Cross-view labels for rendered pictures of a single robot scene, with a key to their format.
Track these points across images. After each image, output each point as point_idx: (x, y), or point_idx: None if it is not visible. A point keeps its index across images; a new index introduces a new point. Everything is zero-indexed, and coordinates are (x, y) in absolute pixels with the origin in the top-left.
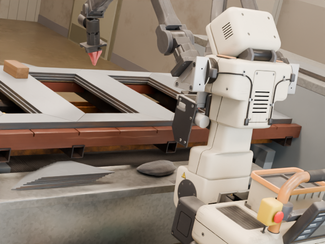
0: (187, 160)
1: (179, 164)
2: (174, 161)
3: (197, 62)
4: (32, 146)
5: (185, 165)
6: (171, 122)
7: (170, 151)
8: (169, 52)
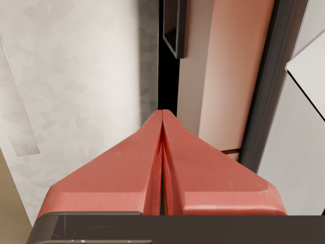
0: (157, 92)
1: (134, 40)
2: (157, 35)
3: None
4: None
5: (124, 61)
6: (275, 74)
7: (171, 19)
8: None
